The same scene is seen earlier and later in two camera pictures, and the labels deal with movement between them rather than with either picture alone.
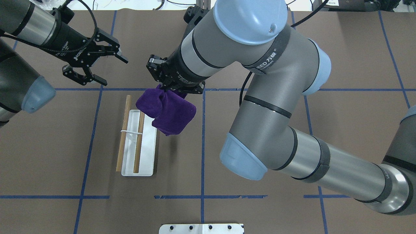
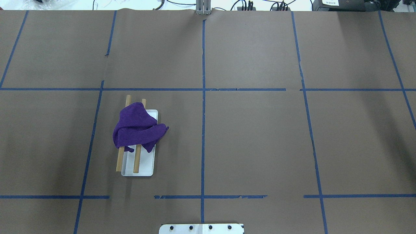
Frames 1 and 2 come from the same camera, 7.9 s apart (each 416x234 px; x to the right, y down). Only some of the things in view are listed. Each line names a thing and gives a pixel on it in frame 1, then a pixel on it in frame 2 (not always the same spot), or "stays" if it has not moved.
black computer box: [381, 6] stays
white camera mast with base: [221, 228] stays
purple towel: [171, 111] -> [136, 126]
